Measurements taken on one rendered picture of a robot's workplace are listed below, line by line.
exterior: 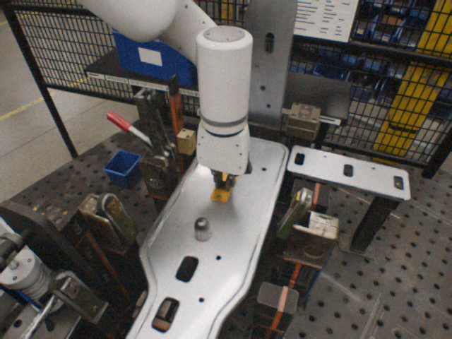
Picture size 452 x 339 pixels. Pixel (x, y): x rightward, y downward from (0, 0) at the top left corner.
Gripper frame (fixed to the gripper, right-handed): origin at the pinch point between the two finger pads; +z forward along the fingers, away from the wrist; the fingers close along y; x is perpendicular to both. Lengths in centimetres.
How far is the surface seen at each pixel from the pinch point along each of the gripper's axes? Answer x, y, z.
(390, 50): 55, 33, -12
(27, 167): 50, -174, 104
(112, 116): -0.7, -24.9, -11.3
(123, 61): 37, -49, -3
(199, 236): -14.3, 0.1, 1.3
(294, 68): 167, -5, 54
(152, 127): -1.8, -14.4, -12.0
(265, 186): 3.7, 8.6, 2.9
